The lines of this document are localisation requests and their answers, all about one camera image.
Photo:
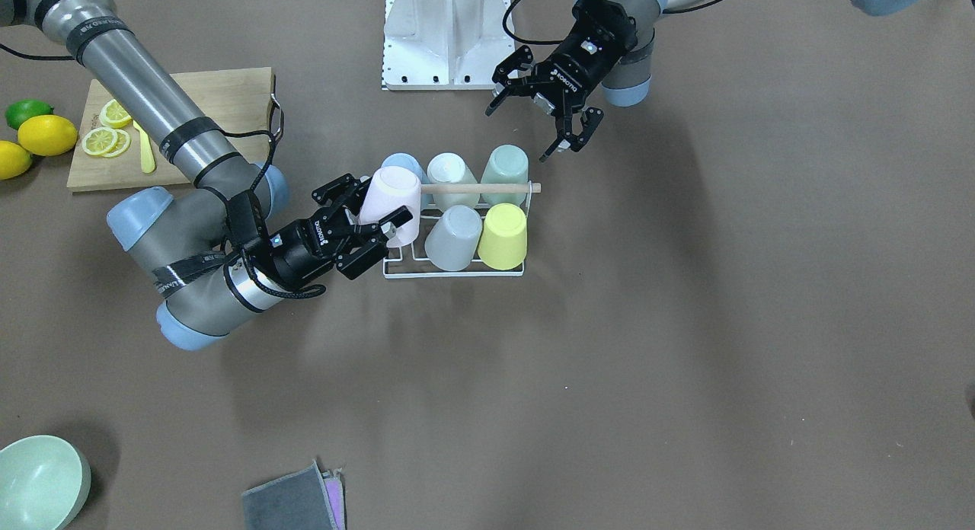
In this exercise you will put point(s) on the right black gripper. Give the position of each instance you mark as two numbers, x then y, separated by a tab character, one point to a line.
305	248

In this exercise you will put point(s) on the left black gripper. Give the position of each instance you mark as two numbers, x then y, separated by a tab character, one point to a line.
565	71

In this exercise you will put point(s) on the pink plastic cup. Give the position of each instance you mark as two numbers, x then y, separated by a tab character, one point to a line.
387	192

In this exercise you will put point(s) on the green plastic cup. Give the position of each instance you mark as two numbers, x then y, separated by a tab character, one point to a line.
507	164

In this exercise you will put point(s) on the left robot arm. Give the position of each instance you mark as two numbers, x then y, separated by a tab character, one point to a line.
630	79

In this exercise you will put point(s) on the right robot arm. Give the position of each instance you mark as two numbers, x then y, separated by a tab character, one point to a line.
210	254

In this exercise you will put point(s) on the light blue plastic cup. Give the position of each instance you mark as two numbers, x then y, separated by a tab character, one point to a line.
402	162

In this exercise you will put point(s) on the grey plastic cup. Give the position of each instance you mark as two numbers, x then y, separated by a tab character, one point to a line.
452	243

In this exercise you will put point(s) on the white plastic cup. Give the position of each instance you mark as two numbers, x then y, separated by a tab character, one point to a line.
450	168

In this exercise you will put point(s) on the yellow plastic cup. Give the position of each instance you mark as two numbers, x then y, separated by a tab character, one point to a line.
503	242

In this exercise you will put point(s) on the yellow plastic knife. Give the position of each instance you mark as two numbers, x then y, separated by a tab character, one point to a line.
146	154

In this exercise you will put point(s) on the wooden cutting board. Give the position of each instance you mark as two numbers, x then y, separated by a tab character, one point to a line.
238	101

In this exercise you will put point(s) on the lemon slice upper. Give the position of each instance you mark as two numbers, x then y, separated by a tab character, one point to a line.
114	115

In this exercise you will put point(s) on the lemon slice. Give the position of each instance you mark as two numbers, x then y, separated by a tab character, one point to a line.
114	115
106	142

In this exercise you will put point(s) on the lemon slice lower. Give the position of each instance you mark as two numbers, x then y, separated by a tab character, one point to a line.
106	142

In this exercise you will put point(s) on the grey folded cloth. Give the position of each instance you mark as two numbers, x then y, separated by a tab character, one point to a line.
307	499

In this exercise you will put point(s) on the whole yellow lemon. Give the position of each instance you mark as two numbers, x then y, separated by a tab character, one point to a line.
47	135

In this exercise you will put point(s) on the green lime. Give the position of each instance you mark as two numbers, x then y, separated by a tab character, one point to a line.
23	110

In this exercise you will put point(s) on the light green bowl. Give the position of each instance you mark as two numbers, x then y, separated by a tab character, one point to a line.
45	482

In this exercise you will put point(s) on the white wire cup holder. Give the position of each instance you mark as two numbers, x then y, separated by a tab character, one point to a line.
411	261

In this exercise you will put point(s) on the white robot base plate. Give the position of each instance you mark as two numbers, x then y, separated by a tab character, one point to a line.
443	44

